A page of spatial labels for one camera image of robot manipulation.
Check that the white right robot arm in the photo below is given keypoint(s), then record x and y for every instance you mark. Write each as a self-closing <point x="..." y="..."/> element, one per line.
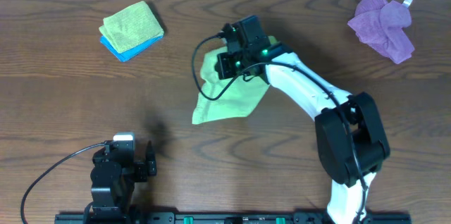
<point x="351" y="140"/>

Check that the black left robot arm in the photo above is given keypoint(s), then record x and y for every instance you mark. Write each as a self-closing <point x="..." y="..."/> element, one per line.
<point x="113" y="179"/>

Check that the folded green cloth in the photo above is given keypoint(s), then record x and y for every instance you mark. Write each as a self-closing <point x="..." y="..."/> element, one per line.
<point x="131" y="27"/>

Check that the folded blue cloth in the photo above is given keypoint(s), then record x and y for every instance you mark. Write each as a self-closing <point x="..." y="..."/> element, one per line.
<point x="130" y="53"/>

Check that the crumpled purple cloth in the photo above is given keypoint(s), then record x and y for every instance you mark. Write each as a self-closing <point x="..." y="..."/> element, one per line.
<point x="380" y="24"/>

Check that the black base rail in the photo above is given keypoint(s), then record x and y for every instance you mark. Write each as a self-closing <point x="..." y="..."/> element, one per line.
<point x="301" y="217"/>

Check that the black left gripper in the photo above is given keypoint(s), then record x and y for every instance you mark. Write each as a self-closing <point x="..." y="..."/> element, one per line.
<point x="141" y="169"/>

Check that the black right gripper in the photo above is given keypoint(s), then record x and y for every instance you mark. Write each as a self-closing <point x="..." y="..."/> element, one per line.
<point x="221" y="67"/>

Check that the green cloth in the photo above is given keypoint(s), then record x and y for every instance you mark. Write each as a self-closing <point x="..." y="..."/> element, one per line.
<point x="131" y="27"/>
<point x="239" y="100"/>

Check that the white cloth label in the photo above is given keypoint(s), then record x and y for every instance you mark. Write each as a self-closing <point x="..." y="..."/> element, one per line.
<point x="407" y="3"/>

